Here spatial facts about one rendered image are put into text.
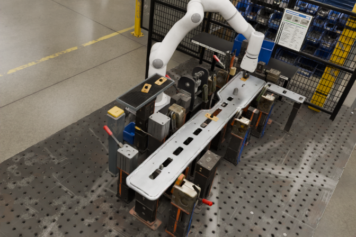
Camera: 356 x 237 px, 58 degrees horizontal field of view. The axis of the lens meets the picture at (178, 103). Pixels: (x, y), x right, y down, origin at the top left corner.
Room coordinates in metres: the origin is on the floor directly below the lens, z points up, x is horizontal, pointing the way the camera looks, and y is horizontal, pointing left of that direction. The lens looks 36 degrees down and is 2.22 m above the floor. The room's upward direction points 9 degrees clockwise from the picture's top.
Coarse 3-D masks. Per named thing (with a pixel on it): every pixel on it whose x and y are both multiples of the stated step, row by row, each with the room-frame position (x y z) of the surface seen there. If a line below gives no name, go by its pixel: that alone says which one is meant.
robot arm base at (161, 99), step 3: (162, 93) 1.91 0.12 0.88; (159, 96) 1.89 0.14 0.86; (162, 96) 1.92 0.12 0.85; (165, 96) 1.97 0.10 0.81; (156, 99) 1.88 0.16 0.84; (159, 99) 1.89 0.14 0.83; (162, 99) 1.92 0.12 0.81; (165, 99) 1.93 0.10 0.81; (156, 102) 1.88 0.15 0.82; (159, 102) 1.89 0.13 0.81; (162, 102) 1.89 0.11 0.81; (165, 102) 1.90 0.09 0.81; (156, 105) 1.85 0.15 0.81; (159, 105) 1.85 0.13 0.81; (162, 105) 1.87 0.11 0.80
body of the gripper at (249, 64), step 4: (244, 56) 1.97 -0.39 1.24; (244, 60) 1.96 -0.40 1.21; (248, 60) 1.95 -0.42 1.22; (252, 60) 1.94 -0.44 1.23; (256, 60) 1.94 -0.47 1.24; (244, 64) 1.96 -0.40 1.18; (248, 64) 1.95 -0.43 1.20; (252, 64) 1.94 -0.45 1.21; (256, 64) 1.95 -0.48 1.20; (244, 68) 1.96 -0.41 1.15; (248, 68) 1.94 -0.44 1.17; (252, 68) 1.93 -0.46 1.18
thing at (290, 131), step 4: (300, 100) 1.93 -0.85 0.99; (296, 104) 1.91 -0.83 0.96; (300, 104) 1.90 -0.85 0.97; (292, 108) 1.92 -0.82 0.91; (296, 108) 1.91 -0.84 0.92; (292, 112) 1.91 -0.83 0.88; (296, 112) 1.90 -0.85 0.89; (292, 116) 1.91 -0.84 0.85; (288, 120) 1.92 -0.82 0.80; (292, 120) 1.90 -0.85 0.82; (288, 124) 1.91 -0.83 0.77; (280, 128) 1.94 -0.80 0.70; (284, 128) 1.92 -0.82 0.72; (288, 128) 1.91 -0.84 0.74; (288, 132) 1.90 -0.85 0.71; (292, 132) 1.91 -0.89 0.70
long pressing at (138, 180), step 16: (240, 80) 2.05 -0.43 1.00; (256, 80) 2.08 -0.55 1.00; (224, 96) 1.81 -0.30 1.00; (240, 96) 1.84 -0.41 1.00; (208, 112) 1.61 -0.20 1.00; (224, 112) 1.63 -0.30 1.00; (192, 128) 1.43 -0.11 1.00; (208, 128) 1.46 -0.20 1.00; (176, 144) 1.28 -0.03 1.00; (192, 144) 1.30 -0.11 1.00; (160, 160) 1.15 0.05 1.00; (176, 160) 1.16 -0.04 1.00; (192, 160) 1.19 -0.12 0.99; (128, 176) 1.01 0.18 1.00; (144, 176) 1.03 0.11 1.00; (160, 176) 1.04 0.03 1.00; (176, 176) 1.06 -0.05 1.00; (144, 192) 0.94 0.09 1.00; (160, 192) 0.95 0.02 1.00
